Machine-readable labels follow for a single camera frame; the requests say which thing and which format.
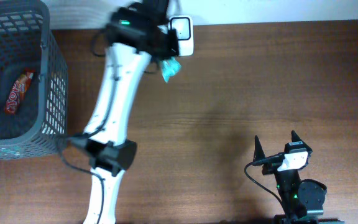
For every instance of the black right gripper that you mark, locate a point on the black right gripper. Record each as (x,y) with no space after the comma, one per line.
(272,166)

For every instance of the teal wet wipes packet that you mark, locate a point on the teal wet wipes packet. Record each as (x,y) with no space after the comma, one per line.
(169,67)

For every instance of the dark grey plastic basket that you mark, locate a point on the dark grey plastic basket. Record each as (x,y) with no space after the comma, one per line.
(27,42)

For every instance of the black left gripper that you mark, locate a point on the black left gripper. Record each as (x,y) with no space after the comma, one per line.
(172,49)

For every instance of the orange chocolate bar wrapper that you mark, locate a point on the orange chocolate bar wrapper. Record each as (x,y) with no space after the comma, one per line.
(18,91)

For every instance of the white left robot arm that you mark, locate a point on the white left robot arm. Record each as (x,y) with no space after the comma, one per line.
(135,39)

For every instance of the white barcode scanner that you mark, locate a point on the white barcode scanner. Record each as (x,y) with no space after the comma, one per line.
(184,27)

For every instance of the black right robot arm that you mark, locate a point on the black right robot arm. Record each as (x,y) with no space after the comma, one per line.
(301,200)

